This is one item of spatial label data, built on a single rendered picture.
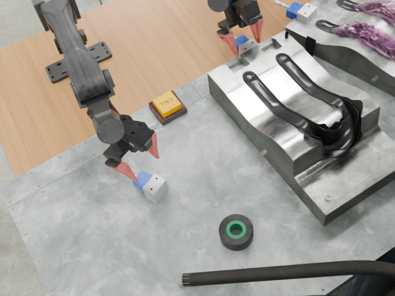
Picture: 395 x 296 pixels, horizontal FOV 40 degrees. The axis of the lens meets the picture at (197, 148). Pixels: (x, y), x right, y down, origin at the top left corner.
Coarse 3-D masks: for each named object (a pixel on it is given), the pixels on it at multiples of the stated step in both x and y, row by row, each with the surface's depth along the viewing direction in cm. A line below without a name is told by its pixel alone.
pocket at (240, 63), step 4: (240, 56) 148; (236, 60) 149; (240, 60) 149; (244, 60) 148; (232, 64) 148; (236, 64) 149; (240, 64) 150; (244, 64) 149; (248, 64) 147; (232, 68) 149; (236, 68) 149; (240, 68) 149
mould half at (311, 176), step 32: (224, 64) 147; (256, 64) 146; (224, 96) 143; (256, 96) 140; (288, 96) 140; (352, 96) 132; (256, 128) 134; (288, 128) 129; (288, 160) 126; (320, 160) 130; (352, 160) 130; (384, 160) 129; (320, 192) 126; (352, 192) 126
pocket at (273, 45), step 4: (272, 40) 151; (268, 44) 151; (272, 44) 152; (276, 44) 151; (260, 48) 150; (264, 48) 151; (268, 48) 152; (272, 48) 152; (276, 48) 152; (264, 52) 151; (268, 52) 151
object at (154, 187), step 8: (136, 176) 137; (144, 176) 136; (152, 176) 134; (136, 184) 135; (144, 184) 134; (152, 184) 133; (160, 184) 132; (144, 192) 134; (152, 192) 132; (160, 192) 134; (152, 200) 135
